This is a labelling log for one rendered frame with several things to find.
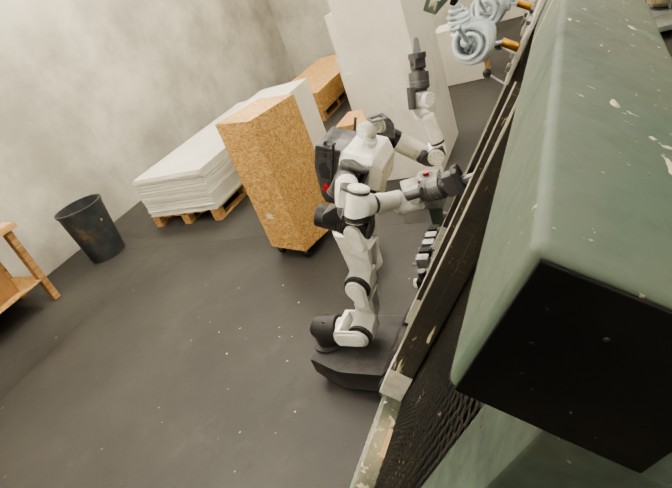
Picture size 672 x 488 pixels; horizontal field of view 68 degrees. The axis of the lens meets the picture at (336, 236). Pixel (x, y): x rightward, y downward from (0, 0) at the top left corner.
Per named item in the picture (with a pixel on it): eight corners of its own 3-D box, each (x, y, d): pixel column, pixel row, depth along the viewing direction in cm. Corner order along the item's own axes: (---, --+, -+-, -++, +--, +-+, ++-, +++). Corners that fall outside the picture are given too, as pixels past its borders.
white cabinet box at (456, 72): (449, 76, 726) (439, 26, 692) (490, 67, 699) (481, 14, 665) (444, 87, 693) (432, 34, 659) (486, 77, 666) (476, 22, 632)
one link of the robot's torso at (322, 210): (311, 231, 240) (312, 201, 229) (322, 216, 250) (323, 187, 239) (366, 246, 233) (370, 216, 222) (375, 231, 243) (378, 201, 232)
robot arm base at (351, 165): (347, 207, 194) (322, 193, 195) (357, 201, 205) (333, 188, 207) (364, 173, 188) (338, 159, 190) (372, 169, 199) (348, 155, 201)
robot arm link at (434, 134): (438, 121, 219) (452, 158, 227) (435, 114, 228) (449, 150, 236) (415, 131, 222) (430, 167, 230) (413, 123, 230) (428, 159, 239)
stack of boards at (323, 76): (326, 80, 974) (318, 58, 953) (375, 68, 925) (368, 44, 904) (270, 132, 790) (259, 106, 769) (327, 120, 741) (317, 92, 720)
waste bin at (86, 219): (109, 241, 612) (79, 196, 581) (139, 238, 588) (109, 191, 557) (78, 267, 573) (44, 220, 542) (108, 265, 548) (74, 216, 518)
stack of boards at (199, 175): (253, 141, 781) (236, 103, 752) (310, 129, 733) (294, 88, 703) (156, 228, 598) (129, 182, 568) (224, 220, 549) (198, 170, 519)
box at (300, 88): (290, 159, 648) (261, 89, 603) (333, 152, 619) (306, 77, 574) (254, 198, 574) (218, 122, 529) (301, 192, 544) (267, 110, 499)
